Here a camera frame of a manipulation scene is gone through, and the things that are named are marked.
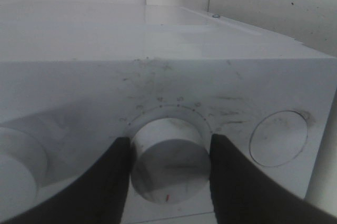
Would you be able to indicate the round white door button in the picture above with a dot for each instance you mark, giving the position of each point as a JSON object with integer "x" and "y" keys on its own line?
{"x": 278, "y": 139}

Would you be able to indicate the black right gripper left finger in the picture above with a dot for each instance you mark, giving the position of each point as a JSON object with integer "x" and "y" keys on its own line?
{"x": 97, "y": 196}

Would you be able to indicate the white upper power knob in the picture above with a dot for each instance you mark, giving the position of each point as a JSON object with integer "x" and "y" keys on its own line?
{"x": 23, "y": 166}

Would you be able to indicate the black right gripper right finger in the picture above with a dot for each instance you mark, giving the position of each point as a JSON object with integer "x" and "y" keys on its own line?
{"x": 241, "y": 193}

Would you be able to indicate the white microwave oven body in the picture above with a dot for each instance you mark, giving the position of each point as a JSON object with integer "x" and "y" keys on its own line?
{"x": 77, "y": 75}

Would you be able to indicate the white timer knob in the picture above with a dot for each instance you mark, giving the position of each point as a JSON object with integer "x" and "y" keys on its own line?
{"x": 171, "y": 164}

